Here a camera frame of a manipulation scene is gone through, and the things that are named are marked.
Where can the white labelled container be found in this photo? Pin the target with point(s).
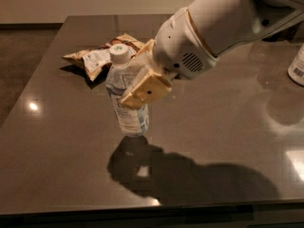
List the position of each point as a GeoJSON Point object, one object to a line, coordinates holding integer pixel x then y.
{"type": "Point", "coordinates": [296, 68]}

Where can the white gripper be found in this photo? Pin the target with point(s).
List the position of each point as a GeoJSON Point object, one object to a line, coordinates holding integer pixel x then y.
{"type": "Point", "coordinates": [180, 47]}

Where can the brown chip bag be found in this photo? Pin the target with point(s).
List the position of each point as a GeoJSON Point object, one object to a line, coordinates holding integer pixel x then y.
{"type": "Point", "coordinates": [95, 60]}

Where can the clear blue-label plastic bottle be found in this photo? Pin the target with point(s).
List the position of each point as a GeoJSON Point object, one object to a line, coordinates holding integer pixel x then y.
{"type": "Point", "coordinates": [132, 116]}

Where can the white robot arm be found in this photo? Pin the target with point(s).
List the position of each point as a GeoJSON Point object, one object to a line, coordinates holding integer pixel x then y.
{"type": "Point", "coordinates": [226, 24]}

